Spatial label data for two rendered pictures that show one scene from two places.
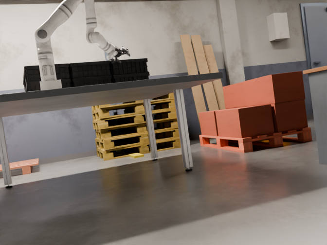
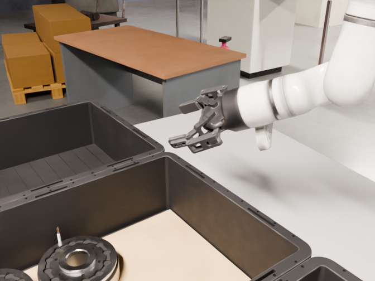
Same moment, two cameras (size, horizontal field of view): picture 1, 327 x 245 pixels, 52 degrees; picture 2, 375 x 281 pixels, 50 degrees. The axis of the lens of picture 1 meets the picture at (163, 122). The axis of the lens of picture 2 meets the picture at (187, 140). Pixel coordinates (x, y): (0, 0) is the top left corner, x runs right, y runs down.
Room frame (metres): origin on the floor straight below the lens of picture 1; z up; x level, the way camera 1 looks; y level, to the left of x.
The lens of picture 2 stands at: (2.60, 0.90, 1.24)
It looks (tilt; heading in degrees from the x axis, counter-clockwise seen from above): 26 degrees down; 257
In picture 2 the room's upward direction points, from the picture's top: straight up
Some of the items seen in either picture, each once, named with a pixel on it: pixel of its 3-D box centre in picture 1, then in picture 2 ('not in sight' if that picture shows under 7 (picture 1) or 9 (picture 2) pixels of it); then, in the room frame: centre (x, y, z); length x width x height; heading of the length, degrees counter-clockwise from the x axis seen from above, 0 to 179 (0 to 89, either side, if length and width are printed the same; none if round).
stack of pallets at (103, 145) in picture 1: (135, 123); not in sight; (4.69, 0.40, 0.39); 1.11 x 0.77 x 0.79; 109
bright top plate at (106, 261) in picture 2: not in sight; (78, 262); (2.65, 0.48, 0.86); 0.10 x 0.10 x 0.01
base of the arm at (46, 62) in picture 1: (47, 68); not in sight; (2.10, 0.67, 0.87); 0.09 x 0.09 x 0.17; 24
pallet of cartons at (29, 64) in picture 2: not in sight; (43, 48); (3.08, -3.08, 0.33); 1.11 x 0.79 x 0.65; 108
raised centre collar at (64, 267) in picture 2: not in sight; (77, 259); (2.65, 0.48, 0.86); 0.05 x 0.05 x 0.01
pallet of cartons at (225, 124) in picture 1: (245, 112); not in sight; (3.89, -0.96, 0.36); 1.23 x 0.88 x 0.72; 20
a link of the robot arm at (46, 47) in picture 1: (43, 43); not in sight; (2.10, 0.67, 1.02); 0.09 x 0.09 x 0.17; 18
